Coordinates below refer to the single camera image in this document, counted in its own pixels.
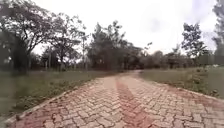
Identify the red brick path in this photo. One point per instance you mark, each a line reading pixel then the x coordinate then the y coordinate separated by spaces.
pixel 123 103

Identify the pale concrete kerb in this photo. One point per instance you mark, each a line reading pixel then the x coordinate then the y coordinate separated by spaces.
pixel 50 101
pixel 190 91

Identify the grass verge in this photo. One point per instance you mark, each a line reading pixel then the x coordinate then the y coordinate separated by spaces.
pixel 186 78
pixel 36 86

